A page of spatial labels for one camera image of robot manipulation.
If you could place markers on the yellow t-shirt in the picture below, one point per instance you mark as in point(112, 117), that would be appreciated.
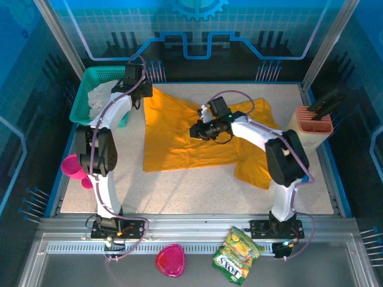
point(167, 143)

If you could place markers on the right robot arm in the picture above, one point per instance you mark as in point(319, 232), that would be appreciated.
point(284, 161)

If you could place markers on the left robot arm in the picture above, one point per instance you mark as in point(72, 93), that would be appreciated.
point(104, 185)

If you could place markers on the white t-shirt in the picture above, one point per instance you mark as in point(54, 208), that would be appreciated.
point(97, 98)

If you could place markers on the teal plastic mesh basket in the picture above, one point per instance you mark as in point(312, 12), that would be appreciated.
point(89, 79)

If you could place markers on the beige knife block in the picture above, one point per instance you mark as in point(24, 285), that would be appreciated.
point(314, 122)

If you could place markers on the pink plastic cup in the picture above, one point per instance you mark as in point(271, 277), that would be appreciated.
point(71, 167)

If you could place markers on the green yellow snack bag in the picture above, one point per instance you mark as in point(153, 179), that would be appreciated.
point(236, 257)

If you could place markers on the pink plastic bowl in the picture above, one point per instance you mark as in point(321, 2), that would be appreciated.
point(170, 260)

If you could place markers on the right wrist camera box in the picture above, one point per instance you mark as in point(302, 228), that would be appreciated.
point(205, 113)

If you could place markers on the aluminium frame post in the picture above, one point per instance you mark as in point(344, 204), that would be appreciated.
point(326, 42)
point(60, 39)

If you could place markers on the aluminium front rail frame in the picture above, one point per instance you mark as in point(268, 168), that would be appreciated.
point(191, 227)

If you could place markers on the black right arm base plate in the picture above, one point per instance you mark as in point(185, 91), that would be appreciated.
point(260, 228)

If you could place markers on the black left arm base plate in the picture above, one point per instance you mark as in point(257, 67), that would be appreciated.
point(134, 230)

